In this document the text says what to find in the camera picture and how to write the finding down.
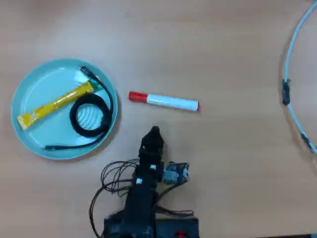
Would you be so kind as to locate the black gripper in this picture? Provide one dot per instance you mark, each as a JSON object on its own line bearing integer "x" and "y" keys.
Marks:
{"x": 149, "y": 155}

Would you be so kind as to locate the red capped white marker pen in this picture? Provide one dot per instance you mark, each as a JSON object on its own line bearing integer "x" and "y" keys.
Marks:
{"x": 168, "y": 101}

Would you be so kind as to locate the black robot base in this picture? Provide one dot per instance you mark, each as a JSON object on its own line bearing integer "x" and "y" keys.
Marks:
{"x": 173, "y": 225}

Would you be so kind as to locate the red clamp knob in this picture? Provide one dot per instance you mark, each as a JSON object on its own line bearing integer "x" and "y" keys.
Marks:
{"x": 180, "y": 233}

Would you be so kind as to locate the yellow sachet packet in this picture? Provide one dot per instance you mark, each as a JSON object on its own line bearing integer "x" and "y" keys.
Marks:
{"x": 57, "y": 101}

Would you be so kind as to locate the light blue round plate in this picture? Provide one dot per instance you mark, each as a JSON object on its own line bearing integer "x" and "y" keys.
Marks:
{"x": 49, "y": 81}

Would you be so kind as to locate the long black tape wrap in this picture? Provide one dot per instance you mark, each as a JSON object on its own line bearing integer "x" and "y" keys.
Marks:
{"x": 286, "y": 93}

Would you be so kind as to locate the short black tape wrap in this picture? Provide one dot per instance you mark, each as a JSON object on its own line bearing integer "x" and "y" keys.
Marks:
{"x": 306, "y": 141}

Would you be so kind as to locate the bare camera circuit board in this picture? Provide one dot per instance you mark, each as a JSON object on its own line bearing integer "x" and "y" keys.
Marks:
{"x": 177, "y": 173}

